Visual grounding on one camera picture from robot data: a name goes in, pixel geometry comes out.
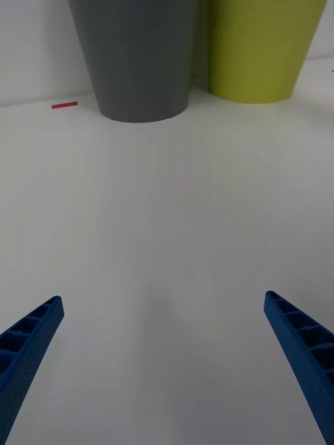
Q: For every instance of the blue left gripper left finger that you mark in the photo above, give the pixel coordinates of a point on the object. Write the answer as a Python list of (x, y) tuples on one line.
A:
[(24, 358)]

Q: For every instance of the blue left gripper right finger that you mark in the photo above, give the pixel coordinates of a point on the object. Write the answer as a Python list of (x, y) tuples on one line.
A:
[(306, 354)]

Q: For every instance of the yellow-green plastic waste bin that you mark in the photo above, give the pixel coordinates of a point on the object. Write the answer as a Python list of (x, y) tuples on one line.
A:
[(257, 48)]

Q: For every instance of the grey plastic waste bin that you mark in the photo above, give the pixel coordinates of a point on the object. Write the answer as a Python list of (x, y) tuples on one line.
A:
[(139, 59)]

